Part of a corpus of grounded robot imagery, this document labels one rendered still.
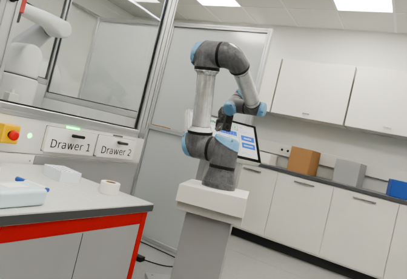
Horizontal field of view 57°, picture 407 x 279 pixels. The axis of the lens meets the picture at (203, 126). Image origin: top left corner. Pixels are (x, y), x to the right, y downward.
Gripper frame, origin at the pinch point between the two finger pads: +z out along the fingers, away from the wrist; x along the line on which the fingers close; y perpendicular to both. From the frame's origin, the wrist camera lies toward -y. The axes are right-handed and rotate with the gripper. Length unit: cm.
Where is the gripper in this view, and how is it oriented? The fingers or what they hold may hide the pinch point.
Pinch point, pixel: (217, 131)
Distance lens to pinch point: 227.1
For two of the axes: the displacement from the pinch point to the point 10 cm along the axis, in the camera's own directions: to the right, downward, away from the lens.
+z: -4.0, 5.9, 7.1
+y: -0.3, -7.8, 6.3
